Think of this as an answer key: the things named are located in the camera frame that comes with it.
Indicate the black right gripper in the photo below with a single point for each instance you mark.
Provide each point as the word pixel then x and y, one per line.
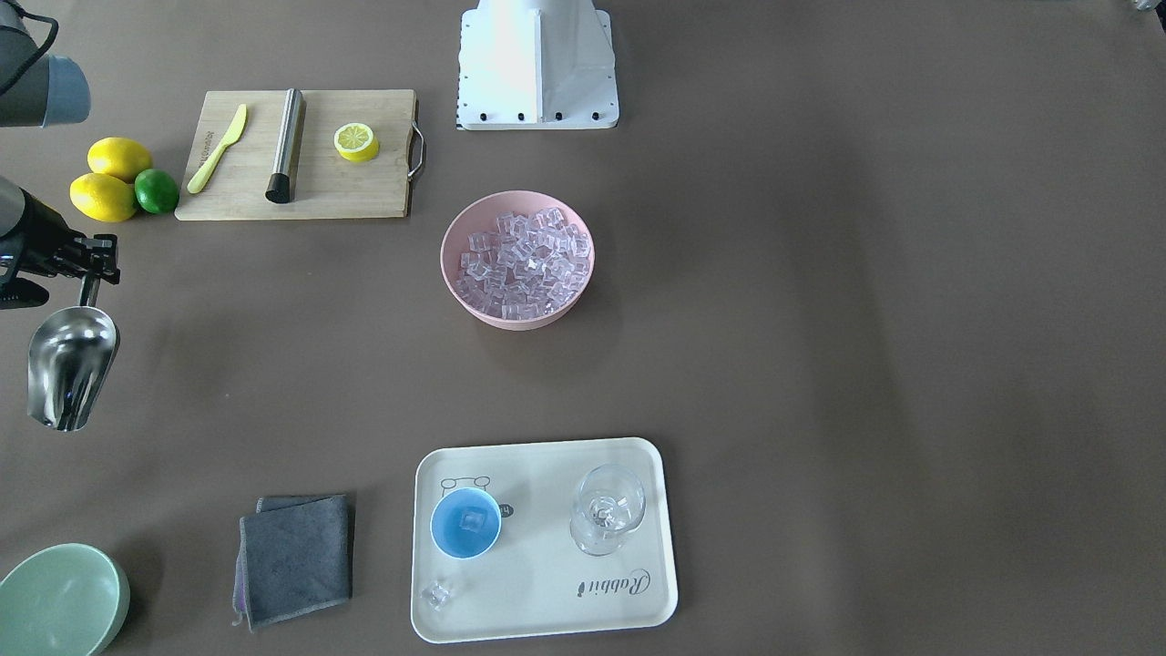
pixel 35 232

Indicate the steel ice scoop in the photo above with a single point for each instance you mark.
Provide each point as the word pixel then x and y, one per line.
pixel 70 356

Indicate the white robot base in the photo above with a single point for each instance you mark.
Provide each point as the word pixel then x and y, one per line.
pixel 536 65

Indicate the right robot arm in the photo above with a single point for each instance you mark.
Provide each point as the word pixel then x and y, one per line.
pixel 41 89

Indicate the pile of clear ice cubes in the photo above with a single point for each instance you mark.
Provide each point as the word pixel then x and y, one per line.
pixel 524 264

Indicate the blue cup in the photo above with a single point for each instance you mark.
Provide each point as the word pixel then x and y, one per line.
pixel 444 524

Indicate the ice cube in cup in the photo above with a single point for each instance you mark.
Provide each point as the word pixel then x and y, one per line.
pixel 473 520

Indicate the ice cube on tray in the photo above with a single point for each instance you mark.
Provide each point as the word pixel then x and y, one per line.
pixel 436 595

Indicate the lower whole lemon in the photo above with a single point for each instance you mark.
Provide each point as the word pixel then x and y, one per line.
pixel 103 197

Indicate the whole lemon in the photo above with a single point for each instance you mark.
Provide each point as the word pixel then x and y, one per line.
pixel 103 197
pixel 122 158

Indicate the upper whole lemon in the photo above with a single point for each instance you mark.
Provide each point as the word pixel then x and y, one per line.
pixel 122 158

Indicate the green lime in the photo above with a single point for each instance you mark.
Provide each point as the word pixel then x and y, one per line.
pixel 156 191

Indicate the yellow plastic knife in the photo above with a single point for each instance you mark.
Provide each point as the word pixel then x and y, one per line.
pixel 230 137

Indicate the bamboo cutting board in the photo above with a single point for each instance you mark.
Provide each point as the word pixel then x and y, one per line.
pixel 326 186

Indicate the steel muddler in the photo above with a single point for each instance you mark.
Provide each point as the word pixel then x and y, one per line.
pixel 281 182

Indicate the half lemon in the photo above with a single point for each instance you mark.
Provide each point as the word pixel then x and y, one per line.
pixel 356 142

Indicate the green bowl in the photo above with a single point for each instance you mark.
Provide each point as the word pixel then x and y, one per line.
pixel 70 599

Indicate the grey folded cloth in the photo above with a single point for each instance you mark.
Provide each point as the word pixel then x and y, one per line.
pixel 294 558

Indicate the pink bowl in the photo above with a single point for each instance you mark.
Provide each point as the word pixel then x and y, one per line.
pixel 455 273

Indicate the cream serving tray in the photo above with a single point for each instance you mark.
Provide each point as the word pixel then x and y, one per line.
pixel 534 581

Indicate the clear wine glass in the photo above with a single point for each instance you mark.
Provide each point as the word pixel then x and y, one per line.
pixel 608 505

